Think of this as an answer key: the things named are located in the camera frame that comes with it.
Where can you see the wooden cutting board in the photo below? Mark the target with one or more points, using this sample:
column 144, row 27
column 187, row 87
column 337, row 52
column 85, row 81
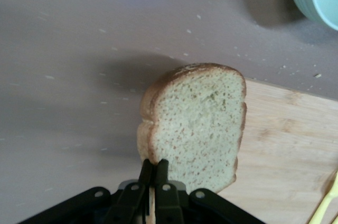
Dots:
column 285, row 155

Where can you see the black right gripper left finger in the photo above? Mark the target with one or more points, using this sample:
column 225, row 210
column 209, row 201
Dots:
column 141, row 192

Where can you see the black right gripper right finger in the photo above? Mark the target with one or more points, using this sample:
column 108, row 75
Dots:
column 165, row 192

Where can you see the bread slice sandwich lid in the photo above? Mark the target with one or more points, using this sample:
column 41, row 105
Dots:
column 200, row 126

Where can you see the pale yellow plastic fork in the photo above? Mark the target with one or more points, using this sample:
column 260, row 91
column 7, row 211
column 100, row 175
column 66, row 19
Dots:
column 326, row 205

